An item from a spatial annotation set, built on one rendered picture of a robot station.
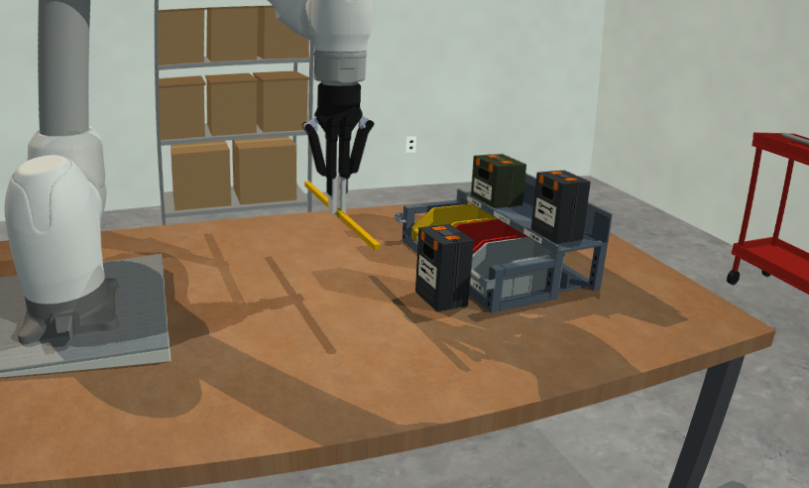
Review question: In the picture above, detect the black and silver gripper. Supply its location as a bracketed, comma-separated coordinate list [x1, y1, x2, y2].
[302, 82, 374, 215]

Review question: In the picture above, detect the yellow open bin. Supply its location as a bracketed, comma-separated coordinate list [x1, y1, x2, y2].
[413, 204, 497, 243]

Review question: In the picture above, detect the red bin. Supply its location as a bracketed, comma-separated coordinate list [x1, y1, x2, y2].
[455, 219, 527, 254]

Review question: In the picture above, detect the grey metal shelf rack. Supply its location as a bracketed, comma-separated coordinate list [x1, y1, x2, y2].
[395, 173, 613, 312]

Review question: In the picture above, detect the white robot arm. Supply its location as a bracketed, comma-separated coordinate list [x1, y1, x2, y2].
[4, 0, 373, 345]

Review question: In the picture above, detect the grey open bin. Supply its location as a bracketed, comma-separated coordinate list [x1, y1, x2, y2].
[470, 237, 550, 298]

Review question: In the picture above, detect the yellow long thin bar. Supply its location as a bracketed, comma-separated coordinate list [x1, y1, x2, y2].
[304, 182, 381, 251]

